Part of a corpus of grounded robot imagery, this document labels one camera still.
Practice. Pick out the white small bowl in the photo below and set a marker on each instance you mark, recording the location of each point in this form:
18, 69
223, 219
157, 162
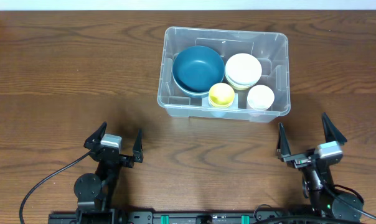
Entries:
243, 68

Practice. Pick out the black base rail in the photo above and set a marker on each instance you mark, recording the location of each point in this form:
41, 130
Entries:
146, 217

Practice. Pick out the large dark blue bowl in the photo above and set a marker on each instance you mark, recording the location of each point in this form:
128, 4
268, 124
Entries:
191, 93

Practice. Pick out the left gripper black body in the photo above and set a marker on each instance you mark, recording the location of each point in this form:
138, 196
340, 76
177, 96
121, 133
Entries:
114, 156

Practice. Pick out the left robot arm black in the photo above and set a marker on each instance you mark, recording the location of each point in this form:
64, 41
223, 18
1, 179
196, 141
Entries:
95, 190

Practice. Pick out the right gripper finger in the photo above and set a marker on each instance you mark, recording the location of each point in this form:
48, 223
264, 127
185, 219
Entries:
331, 133
283, 148

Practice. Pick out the yellow cup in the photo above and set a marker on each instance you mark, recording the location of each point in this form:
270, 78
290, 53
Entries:
215, 105
221, 93

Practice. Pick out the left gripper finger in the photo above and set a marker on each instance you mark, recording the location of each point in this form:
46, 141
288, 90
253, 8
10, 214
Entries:
94, 139
138, 149

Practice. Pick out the light blue plastic cup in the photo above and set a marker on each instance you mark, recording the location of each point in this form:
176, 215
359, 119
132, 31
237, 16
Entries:
220, 112

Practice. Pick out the cream plastic cup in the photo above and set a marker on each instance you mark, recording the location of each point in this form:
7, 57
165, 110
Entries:
260, 97

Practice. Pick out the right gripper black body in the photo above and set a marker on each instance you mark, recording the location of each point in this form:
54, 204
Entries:
304, 158

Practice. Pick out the pink plastic cup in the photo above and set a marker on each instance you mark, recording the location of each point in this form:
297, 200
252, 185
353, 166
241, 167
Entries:
255, 112

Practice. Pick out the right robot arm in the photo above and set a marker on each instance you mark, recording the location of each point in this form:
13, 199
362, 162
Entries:
327, 199

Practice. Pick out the grey small bowl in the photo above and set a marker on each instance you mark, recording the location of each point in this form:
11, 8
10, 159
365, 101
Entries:
229, 79

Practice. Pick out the yellow small bowl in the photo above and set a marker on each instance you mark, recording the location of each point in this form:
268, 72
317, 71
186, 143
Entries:
241, 87

